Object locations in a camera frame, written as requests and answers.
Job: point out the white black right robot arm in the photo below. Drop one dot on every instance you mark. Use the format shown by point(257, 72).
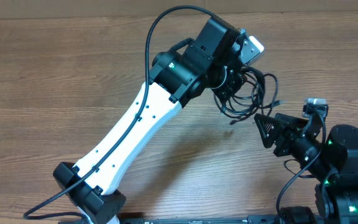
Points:
point(331, 157)

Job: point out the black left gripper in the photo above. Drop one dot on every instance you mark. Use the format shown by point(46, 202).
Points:
point(234, 80)

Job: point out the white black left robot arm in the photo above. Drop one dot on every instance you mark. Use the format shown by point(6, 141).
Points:
point(213, 60)

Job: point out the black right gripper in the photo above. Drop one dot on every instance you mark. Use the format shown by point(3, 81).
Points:
point(287, 126)

